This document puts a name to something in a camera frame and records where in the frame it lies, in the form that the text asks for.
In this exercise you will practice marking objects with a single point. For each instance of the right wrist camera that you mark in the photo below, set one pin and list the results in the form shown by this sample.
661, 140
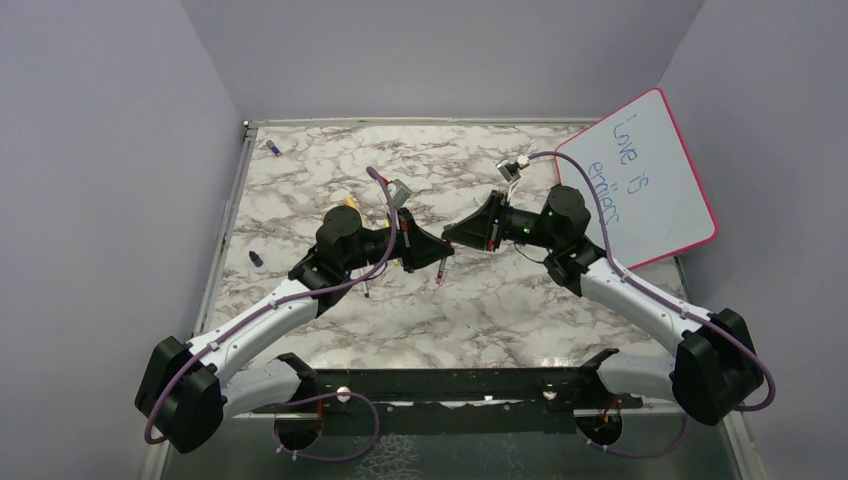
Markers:
511, 171

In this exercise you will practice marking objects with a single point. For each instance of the thin white blue pen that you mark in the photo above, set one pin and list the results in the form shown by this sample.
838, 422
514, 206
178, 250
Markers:
364, 284

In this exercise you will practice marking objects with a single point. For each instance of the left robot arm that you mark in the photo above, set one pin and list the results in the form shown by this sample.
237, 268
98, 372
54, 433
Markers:
190, 388

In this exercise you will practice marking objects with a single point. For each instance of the dark blue cap near edge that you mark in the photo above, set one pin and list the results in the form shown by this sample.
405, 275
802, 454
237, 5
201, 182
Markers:
255, 258

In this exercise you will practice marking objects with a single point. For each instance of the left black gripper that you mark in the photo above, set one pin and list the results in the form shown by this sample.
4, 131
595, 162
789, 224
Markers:
416, 246

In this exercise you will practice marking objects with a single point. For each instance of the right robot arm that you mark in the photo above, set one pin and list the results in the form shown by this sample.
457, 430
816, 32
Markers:
711, 367

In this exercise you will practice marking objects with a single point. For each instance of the blue cap far corner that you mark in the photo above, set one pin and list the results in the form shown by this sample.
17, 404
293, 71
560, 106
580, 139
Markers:
273, 148

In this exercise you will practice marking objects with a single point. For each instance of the pink red pen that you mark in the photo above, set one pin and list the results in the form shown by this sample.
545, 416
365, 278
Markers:
441, 271

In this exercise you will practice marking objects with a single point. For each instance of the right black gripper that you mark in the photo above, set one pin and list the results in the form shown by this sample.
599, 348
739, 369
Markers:
480, 230

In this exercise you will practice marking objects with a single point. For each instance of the pink framed whiteboard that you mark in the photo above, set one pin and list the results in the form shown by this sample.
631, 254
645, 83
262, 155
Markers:
639, 182

